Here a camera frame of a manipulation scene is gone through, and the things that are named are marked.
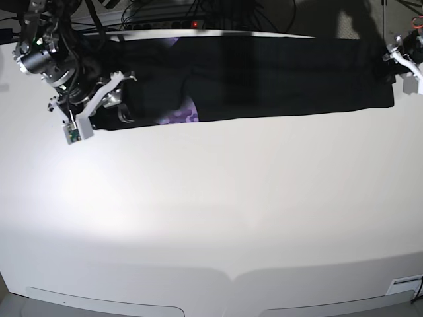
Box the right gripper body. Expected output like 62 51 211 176
59 77 124 111

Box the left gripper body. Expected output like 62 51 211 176
387 32 416 62

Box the black printed T-shirt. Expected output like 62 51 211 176
91 35 394 131

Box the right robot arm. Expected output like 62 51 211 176
13 1 135 122

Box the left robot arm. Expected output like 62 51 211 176
387 26 422 64

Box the white power strip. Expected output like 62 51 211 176
125 20 204 30

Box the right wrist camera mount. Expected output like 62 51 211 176
48 71 137 145

